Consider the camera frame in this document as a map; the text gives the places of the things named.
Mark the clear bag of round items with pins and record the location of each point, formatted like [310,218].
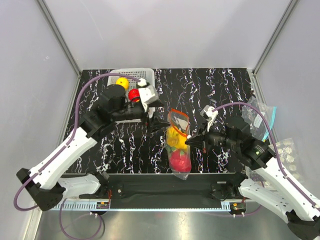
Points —
[290,158]

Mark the clear bag with orange zipper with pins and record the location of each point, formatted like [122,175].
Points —
[180,121]

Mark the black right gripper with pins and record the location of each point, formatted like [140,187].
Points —
[198,140]

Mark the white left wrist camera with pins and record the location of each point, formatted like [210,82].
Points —
[148,95]

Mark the white plastic perforated basket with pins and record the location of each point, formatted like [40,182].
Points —
[146,73]

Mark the black marble pattern mat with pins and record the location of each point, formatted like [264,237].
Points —
[130,150]

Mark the yellow orange fruit top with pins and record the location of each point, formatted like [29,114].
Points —
[124,82]

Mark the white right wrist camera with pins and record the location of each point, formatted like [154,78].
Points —
[210,114]

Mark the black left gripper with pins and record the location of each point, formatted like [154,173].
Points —
[157,122]

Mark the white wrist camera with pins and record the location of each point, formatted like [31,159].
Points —
[148,95]
[210,114]

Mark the yellow banana bunch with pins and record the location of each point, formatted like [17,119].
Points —
[176,139]

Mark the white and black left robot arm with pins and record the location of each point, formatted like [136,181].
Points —
[45,183]

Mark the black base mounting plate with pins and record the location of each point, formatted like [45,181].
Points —
[146,191]

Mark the red apple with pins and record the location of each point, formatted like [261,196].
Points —
[134,95]

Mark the pink dragon fruit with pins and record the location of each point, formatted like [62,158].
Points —
[180,161]

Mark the white slotted cable duct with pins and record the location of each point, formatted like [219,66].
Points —
[83,206]

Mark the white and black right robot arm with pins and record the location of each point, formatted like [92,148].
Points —
[292,202]

